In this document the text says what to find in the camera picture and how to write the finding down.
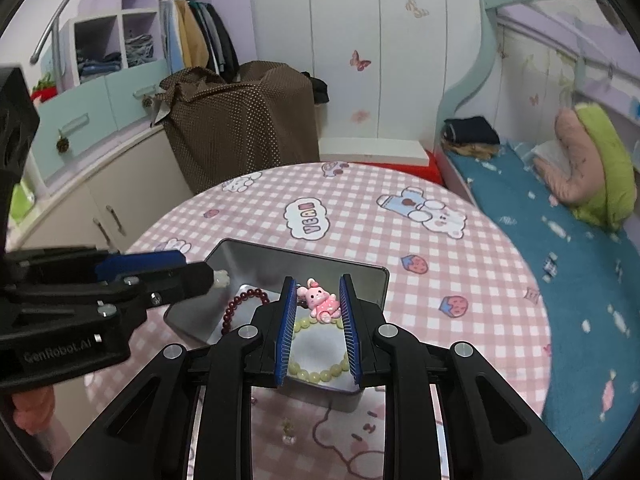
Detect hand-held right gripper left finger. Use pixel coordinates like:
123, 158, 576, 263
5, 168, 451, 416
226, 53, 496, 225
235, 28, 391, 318
50, 276, 298, 480

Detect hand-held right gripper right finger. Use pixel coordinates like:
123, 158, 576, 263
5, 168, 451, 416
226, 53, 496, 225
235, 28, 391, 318
339, 274, 586, 480

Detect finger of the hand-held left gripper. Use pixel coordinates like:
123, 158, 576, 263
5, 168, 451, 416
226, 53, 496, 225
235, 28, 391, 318
7, 246, 190, 285
0, 261, 217, 337

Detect pale yellow bead bracelet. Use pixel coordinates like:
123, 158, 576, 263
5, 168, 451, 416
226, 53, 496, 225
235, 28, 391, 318
289, 316, 351, 383

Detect pink rabbit charm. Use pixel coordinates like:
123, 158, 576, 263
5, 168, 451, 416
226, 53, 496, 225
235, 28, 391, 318
296, 276, 343, 324

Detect silver metal tin box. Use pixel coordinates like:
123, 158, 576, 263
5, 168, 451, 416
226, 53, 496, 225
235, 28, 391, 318
162, 238, 391, 413

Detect person's left hand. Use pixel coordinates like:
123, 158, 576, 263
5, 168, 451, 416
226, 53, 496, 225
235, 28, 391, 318
11, 387, 55, 436

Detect white floor cabinet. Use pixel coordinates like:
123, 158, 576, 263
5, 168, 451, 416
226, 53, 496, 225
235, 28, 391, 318
7, 125, 196, 253

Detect pink checked tablecloth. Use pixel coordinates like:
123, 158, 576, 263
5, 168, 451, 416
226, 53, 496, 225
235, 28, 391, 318
82, 160, 551, 480

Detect brown dotted cloth cover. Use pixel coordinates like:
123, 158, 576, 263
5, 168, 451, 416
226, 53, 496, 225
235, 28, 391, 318
159, 60, 321, 196

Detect teal drawer unit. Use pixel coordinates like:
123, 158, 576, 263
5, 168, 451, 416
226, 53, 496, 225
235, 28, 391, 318
30, 57, 171, 183

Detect white board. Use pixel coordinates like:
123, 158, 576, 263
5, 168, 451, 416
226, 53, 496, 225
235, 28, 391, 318
318, 137, 430, 165

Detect red stool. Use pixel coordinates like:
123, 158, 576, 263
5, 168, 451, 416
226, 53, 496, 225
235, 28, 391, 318
345, 150, 443, 186

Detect red potted plant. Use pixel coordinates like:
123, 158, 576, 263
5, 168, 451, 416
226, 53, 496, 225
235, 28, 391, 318
31, 74, 57, 103

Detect folded blue clothes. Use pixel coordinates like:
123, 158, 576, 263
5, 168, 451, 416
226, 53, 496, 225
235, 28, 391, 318
77, 51, 122, 78

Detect folded tan clothes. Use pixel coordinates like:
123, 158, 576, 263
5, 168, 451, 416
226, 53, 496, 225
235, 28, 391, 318
445, 141, 501, 161

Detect black garment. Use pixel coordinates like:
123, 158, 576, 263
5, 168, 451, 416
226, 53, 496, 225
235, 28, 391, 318
300, 71, 331, 107

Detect row of hanging clothes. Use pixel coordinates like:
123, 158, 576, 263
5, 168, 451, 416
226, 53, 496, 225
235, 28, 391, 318
160, 0, 241, 83

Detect blue candy print bedsheet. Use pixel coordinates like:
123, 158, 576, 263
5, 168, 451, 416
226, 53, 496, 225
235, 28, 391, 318
440, 140, 640, 436

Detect folded dark clothes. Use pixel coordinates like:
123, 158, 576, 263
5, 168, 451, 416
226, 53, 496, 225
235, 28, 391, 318
442, 116, 501, 146

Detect grey metal handrail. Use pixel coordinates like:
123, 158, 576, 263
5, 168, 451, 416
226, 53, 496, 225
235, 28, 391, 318
30, 0, 81, 65

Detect white pillow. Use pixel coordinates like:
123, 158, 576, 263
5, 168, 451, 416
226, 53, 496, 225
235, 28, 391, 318
530, 140, 571, 171

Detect pink and green quilt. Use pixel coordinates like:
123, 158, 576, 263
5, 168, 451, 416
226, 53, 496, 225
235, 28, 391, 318
532, 102, 638, 233

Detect dark red bead bracelet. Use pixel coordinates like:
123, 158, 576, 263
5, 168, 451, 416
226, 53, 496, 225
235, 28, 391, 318
220, 287, 272, 347

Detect teal bunk bed frame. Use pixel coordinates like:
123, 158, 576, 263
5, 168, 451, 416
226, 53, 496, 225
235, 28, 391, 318
432, 0, 640, 441

